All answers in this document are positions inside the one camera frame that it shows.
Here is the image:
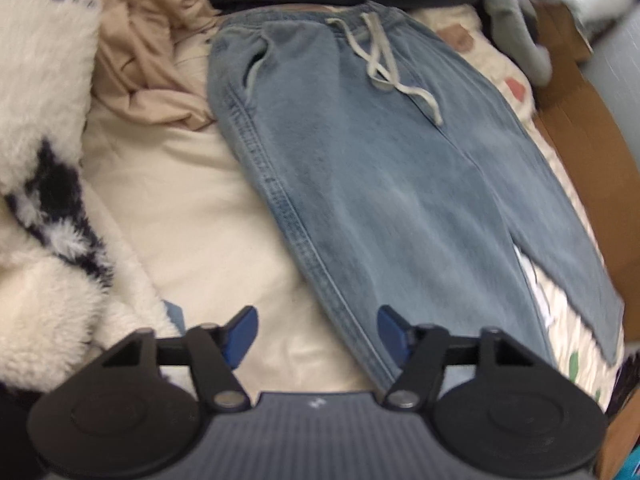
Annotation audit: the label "light blue denim pants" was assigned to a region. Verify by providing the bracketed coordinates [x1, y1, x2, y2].
[207, 3, 617, 388]

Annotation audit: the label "cream plain cloth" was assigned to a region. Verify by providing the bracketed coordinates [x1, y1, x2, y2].
[79, 41, 377, 396]

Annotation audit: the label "white black fluffy plush blanket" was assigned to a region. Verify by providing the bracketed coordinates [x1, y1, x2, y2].
[1, 0, 178, 392]

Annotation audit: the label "teal blue bag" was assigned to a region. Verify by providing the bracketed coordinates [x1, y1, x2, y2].
[614, 455, 640, 480]

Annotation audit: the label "brown cardboard sheet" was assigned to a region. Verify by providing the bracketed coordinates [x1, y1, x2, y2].
[529, 3, 640, 480]

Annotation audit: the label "cream bear print bedsheet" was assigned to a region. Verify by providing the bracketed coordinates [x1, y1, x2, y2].
[411, 6, 624, 408]

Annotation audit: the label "beige crumpled garment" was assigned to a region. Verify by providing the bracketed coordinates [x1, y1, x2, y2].
[92, 0, 219, 131]

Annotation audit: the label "grey neck pillow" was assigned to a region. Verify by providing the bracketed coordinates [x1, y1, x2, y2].
[483, 0, 552, 87]

